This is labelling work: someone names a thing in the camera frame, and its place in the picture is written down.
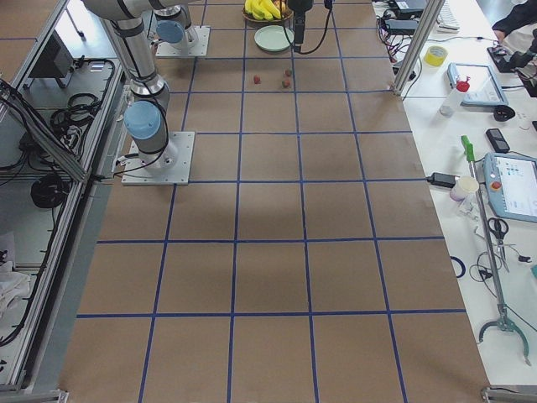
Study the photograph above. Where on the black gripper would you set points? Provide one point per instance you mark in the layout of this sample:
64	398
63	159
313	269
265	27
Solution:
299	7

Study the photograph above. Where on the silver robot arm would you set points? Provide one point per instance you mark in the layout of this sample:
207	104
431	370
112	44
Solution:
146	117
178	15

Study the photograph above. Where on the pale green plate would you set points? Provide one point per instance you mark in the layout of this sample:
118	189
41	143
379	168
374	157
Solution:
273	38

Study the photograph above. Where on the yellow banana bunch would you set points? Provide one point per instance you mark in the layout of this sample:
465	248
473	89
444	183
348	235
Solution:
265	10

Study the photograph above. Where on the woven wicker basket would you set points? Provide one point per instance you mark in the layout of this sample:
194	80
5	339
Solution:
287	15

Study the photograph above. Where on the black power adapter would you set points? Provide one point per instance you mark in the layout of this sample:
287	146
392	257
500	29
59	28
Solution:
400	27

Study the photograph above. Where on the yellow tape roll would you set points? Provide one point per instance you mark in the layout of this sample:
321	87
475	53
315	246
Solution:
435	55

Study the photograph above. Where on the clear bottle red cap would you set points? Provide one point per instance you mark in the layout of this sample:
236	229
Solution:
455	98

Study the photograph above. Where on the blue teach pendant far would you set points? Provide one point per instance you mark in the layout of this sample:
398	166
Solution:
485	89

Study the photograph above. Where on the blue teach pendant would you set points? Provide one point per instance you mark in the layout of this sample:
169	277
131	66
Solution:
511	185
485	89

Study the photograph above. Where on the paper cup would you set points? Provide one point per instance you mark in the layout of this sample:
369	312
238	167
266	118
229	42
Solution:
464	187

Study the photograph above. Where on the blue teach pendant near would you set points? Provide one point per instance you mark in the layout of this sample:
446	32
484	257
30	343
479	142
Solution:
511	185

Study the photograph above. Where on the black scissors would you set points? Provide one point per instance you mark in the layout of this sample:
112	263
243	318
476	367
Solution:
499	228

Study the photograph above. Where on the reacher grabber tool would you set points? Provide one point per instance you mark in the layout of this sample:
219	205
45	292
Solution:
503	323

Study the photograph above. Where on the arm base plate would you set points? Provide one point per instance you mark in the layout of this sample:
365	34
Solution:
172	167
197	42

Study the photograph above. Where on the aluminium frame post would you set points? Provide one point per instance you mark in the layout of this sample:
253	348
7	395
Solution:
421	34

